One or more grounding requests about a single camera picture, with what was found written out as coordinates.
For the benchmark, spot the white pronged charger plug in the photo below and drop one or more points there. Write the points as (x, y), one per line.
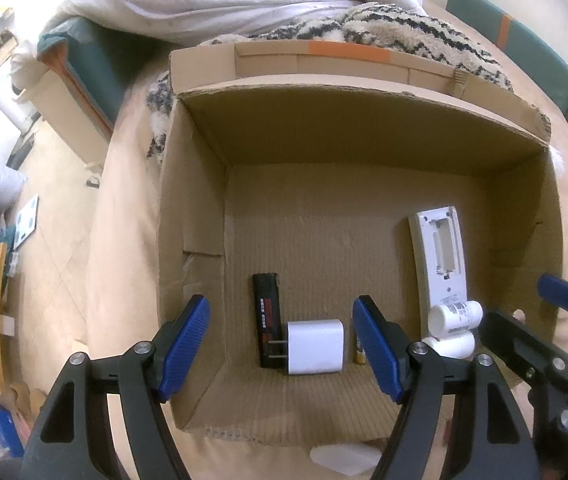
(316, 347)

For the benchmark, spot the black lighter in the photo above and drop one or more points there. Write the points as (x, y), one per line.
(266, 320)

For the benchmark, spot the white bottle red label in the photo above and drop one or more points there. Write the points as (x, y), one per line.
(451, 346)

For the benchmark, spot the teal cushion orange stripe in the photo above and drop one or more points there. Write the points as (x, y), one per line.
(524, 45)

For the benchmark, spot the white duvet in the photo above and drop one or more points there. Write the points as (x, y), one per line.
(223, 0)

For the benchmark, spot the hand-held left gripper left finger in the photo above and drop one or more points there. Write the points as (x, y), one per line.
(183, 350)

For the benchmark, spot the white remote control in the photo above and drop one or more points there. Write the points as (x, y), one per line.
(439, 255)

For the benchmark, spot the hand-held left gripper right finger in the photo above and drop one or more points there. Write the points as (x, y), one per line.
(379, 350)

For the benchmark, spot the teal cushion orange edge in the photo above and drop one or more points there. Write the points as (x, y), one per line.
(93, 70)

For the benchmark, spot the bathroom scale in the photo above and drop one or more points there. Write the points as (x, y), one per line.
(27, 221)

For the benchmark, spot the white rounded charger cube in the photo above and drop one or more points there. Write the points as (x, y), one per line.
(344, 460)

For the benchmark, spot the cardboard box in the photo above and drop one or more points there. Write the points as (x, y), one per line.
(324, 240)

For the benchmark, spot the black and gold battery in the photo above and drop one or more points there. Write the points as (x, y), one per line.
(360, 352)

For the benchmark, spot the white bottle grey print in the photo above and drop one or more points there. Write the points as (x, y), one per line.
(456, 315)

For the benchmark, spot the black and cream patterned blanket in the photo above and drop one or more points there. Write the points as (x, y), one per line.
(414, 30)

